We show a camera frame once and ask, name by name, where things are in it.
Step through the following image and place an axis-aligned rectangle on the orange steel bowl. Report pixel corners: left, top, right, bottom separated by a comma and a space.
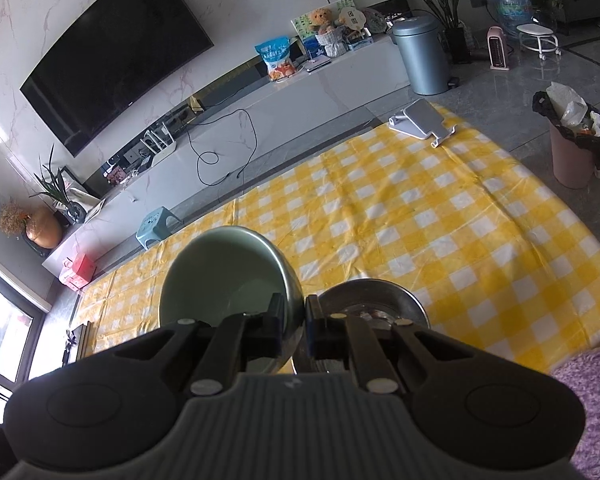
159, 226, 307, 376

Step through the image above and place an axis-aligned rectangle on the white basket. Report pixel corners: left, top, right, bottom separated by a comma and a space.
316, 27, 351, 58

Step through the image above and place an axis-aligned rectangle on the green plastic stool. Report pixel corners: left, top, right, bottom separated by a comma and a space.
135, 206, 181, 251

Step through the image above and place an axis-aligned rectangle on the green plant in glass vase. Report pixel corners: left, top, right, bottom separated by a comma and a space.
30, 145, 88, 223

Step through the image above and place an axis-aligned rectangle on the white phone stand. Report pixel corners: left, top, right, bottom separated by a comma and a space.
387, 98, 458, 149

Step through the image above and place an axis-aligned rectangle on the dried flower bunch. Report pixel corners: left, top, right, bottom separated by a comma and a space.
0, 199, 31, 236

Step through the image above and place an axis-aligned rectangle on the black television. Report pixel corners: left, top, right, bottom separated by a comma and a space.
20, 0, 215, 157

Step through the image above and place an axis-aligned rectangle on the blue snack bag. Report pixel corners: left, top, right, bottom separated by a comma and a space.
254, 35, 297, 83

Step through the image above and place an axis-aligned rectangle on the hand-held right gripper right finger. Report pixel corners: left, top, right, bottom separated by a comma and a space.
305, 295, 475, 395

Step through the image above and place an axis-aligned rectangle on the long-leaf plant in black pot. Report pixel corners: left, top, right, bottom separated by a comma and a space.
385, 0, 476, 65

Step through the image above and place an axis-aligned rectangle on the orange round vase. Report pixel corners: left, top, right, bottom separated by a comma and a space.
26, 207, 63, 250

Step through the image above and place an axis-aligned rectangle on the white card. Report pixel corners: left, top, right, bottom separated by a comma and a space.
82, 194, 108, 222

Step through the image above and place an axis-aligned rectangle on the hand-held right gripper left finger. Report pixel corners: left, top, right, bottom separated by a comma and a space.
112, 291, 286, 396

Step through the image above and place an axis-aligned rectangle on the white router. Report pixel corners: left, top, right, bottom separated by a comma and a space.
144, 122, 178, 156

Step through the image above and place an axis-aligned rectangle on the beige flat board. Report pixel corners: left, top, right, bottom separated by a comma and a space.
66, 322, 97, 363

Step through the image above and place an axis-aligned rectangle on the yellow checkered tablecloth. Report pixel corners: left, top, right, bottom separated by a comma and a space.
75, 102, 600, 376

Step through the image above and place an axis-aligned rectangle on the black cable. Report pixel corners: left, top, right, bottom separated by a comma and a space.
189, 107, 259, 186

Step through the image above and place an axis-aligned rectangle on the pink trash bin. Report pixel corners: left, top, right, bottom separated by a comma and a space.
532, 81, 600, 190

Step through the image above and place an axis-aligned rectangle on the round hand fan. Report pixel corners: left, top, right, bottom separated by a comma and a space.
336, 6, 370, 31

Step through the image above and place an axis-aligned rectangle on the purple fuzzy blanket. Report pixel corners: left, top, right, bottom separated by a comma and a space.
550, 345, 600, 480

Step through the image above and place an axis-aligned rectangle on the small white space heater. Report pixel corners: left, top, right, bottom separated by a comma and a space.
486, 25, 513, 71

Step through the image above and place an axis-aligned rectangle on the grey pedal trash can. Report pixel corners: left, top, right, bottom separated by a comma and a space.
391, 16, 453, 97

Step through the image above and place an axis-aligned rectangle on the white wheeled stool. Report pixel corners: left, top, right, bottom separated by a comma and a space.
516, 23, 561, 61

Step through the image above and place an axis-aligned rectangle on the teddy bear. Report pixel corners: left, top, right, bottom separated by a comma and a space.
307, 7, 348, 36

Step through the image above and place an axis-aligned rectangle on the pink box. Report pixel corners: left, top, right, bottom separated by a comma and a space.
60, 252, 98, 291

